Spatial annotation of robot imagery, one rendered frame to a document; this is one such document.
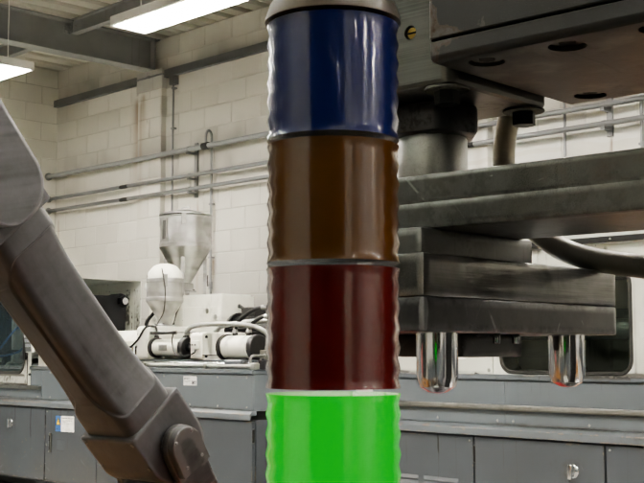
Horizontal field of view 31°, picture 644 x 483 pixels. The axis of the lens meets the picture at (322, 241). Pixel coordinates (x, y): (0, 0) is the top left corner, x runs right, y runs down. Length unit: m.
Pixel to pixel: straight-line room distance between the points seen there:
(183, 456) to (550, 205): 0.50
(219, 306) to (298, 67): 8.37
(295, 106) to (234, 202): 10.46
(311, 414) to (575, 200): 0.25
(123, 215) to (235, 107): 1.96
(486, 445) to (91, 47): 6.68
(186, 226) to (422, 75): 8.55
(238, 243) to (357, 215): 10.38
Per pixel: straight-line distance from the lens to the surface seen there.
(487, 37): 0.54
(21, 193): 0.87
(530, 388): 6.05
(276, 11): 0.33
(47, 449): 9.46
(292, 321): 0.32
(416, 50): 0.59
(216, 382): 7.77
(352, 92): 0.32
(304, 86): 0.32
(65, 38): 11.47
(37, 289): 0.90
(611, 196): 0.52
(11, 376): 9.87
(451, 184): 0.57
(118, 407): 0.94
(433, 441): 6.45
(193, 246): 9.11
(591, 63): 0.57
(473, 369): 6.29
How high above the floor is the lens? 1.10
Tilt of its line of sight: 5 degrees up
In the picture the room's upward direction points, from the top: straight up
